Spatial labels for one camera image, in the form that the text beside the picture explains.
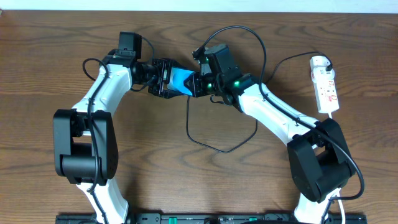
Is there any white power strip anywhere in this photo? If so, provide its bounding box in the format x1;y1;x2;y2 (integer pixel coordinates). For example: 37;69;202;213
311;67;340;114

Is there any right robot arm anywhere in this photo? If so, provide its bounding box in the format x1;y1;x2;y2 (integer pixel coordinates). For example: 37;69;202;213
184;44;360;223

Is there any white USB charger adapter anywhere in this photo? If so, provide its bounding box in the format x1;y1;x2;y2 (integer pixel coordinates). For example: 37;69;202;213
310;55;333;72

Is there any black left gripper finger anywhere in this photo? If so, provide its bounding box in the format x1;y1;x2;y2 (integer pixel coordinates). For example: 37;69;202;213
161;89;183;99
168;58;187;70

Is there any blue screen Galaxy smartphone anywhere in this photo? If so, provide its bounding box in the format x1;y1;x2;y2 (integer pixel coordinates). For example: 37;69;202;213
167;67;194;96

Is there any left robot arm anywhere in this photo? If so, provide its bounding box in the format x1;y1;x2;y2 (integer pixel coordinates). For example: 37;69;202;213
53;32;193;223

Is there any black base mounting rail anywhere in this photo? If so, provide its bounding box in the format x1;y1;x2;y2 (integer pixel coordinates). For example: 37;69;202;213
55;213;368;224

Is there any black USB charging cable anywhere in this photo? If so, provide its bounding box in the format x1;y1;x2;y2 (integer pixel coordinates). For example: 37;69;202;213
185;51;333;154

